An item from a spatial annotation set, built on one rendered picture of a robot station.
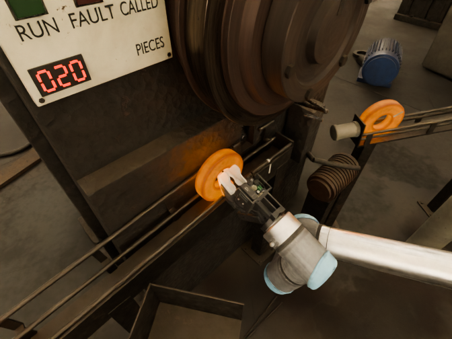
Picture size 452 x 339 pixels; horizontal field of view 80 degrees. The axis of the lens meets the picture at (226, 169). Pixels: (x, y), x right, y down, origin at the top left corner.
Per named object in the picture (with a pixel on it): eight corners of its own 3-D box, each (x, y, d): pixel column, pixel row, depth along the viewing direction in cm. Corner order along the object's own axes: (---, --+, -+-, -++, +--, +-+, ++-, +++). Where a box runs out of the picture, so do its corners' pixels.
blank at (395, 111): (362, 139, 108) (366, 145, 105) (352, 116, 98) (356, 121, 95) (402, 118, 102) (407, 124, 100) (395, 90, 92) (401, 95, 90)
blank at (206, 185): (188, 172, 67) (197, 179, 65) (232, 137, 73) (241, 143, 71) (200, 204, 79) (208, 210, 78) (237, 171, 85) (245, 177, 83)
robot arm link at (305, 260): (305, 297, 63) (329, 286, 55) (267, 255, 66) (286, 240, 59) (323, 271, 68) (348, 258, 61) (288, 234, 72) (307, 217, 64)
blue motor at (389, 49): (353, 87, 251) (367, 50, 226) (361, 62, 286) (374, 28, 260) (389, 95, 241) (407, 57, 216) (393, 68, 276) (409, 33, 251)
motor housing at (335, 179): (285, 238, 144) (308, 171, 105) (309, 214, 154) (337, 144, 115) (306, 255, 137) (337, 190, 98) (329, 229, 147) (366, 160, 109)
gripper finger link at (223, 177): (219, 157, 69) (244, 181, 67) (216, 168, 74) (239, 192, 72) (210, 163, 68) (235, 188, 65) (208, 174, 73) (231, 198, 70)
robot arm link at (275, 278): (296, 268, 81) (320, 253, 71) (284, 304, 73) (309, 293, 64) (270, 250, 81) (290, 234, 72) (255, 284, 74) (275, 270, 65)
